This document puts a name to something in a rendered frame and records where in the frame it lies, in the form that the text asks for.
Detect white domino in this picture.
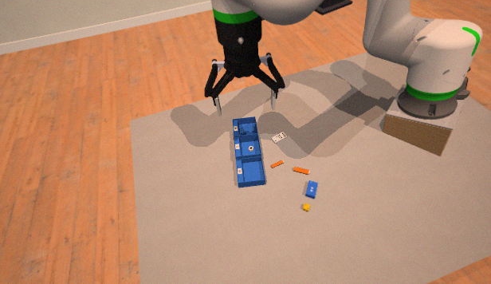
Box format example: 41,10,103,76
272,132,287,144

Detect blue three-compartment bin rack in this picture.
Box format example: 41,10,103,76
233,116,265,188

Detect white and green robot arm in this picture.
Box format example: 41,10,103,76
211,0,482,120

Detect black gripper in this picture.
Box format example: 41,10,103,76
204,43,285,116

